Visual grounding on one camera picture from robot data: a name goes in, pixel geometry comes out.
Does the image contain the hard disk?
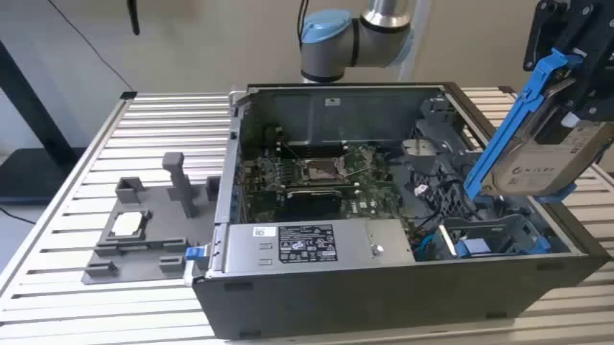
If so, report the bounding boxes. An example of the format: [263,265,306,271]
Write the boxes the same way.
[462,46,614,206]

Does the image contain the CPU socket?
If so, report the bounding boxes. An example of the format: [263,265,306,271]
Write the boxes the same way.
[294,155,347,183]

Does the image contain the blue disk wire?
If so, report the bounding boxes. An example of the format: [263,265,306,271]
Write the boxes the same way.
[411,232,434,261]

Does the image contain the black cable beside table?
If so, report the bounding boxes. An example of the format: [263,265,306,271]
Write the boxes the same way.
[0,206,37,226]

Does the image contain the black hanging antenna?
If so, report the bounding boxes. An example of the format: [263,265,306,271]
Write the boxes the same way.
[126,0,142,36]

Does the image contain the black disk wire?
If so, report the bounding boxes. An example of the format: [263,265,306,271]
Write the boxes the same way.
[406,179,483,226]

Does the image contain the grey parts rack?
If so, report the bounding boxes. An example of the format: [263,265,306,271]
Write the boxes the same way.
[80,151,223,287]

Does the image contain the black open PC case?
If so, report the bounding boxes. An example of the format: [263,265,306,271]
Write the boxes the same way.
[183,81,613,341]

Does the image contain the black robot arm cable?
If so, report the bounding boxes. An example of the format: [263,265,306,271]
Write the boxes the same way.
[295,0,312,41]

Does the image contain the grey disk bay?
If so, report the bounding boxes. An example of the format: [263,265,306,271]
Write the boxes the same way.
[437,212,553,260]

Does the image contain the black monitor stand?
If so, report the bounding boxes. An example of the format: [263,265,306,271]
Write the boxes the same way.
[0,39,88,206]

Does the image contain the silver power supply unit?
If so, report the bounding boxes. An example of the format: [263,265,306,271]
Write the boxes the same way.
[223,218,417,275]

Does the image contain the thin black wall cable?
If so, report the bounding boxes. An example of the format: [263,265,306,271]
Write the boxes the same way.
[45,0,136,93]

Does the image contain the grey drive cage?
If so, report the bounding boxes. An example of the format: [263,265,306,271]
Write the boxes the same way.
[400,97,486,216]

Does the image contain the green RAM stick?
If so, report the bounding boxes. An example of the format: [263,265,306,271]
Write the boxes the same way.
[115,242,186,250]

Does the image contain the green motherboard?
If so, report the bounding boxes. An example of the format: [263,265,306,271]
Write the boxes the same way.
[239,143,409,224]

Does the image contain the silver CPU chip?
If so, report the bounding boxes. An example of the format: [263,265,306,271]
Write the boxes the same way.
[108,211,146,236]

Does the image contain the blue case latch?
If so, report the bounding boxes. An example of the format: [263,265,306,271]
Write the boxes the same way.
[183,245,208,264]

